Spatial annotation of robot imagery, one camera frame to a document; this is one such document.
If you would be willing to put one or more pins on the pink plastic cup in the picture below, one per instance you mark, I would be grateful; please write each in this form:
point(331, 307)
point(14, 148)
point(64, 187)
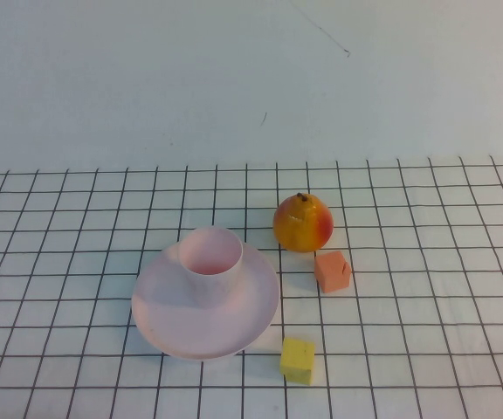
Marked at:
point(210, 262)

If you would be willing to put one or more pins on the pink round plate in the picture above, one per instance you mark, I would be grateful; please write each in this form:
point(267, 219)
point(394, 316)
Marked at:
point(234, 318)

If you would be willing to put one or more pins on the yellow red toy pear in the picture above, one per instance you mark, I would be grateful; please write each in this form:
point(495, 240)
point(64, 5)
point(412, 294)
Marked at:
point(301, 227)

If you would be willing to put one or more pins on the orange foam cube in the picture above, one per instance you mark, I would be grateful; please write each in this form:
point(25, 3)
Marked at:
point(331, 272)

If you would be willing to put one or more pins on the yellow foam cube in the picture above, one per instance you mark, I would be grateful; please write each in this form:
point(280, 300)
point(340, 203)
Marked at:
point(297, 359)

